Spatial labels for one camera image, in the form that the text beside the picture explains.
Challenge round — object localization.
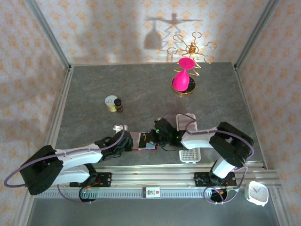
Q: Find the tin can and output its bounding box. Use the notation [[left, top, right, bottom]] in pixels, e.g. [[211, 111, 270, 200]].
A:
[[104, 95, 118, 113]]

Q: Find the gold wire glass rack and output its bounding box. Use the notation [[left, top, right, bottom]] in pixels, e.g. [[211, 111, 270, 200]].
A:
[[166, 32, 218, 96]]

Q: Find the aluminium table side rail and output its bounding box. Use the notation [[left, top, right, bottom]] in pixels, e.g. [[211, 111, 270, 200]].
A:
[[43, 65, 74, 165]]

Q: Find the slotted grey cable duct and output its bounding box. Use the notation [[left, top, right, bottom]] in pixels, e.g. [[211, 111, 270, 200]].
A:
[[39, 189, 239, 200]]

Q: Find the white number tag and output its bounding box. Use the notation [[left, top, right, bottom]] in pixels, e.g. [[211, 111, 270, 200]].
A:
[[143, 187, 161, 199]]

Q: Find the aluminium frame post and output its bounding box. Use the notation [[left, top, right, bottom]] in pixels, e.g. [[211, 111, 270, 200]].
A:
[[234, 0, 280, 71], [25, 0, 72, 71]]

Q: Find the white square clock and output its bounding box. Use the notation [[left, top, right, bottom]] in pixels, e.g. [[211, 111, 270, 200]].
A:
[[244, 180, 269, 207]]

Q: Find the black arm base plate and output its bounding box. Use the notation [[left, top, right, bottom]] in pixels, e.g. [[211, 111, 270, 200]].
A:
[[194, 172, 237, 189], [70, 172, 112, 188]]

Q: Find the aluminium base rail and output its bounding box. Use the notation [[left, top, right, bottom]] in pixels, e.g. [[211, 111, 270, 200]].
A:
[[94, 161, 282, 189]]

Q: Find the small dark bottle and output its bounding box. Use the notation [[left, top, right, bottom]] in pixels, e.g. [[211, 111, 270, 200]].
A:
[[114, 98, 125, 114]]

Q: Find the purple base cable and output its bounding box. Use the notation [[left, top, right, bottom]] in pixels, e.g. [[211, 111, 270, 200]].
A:
[[203, 180, 244, 205], [57, 185, 94, 205]]

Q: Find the white plastic basket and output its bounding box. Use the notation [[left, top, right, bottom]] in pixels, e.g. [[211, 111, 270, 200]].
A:
[[176, 113, 201, 163]]

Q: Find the pink wine glass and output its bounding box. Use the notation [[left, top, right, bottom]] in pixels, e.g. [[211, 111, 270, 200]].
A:
[[173, 57, 195, 92]]

